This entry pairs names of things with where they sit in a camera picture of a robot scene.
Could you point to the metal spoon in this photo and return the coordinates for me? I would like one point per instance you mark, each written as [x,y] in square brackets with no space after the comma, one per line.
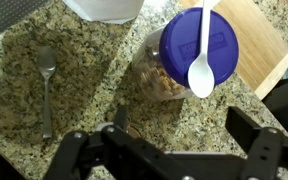
[46,63]

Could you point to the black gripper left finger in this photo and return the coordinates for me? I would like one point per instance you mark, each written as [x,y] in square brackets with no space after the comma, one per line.
[94,156]

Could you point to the wooden cutting board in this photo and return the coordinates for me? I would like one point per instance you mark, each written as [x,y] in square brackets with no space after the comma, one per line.
[260,43]

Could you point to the clear jar with blue lid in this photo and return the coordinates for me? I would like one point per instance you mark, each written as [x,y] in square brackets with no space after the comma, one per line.
[177,50]

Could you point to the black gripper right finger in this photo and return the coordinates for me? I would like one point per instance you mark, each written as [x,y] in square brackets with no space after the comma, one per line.
[270,156]

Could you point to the white plastic spoon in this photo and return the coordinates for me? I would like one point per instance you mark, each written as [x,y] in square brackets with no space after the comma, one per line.
[201,76]

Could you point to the dark kitchen sink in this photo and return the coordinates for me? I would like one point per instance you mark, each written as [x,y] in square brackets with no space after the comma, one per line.
[287,103]

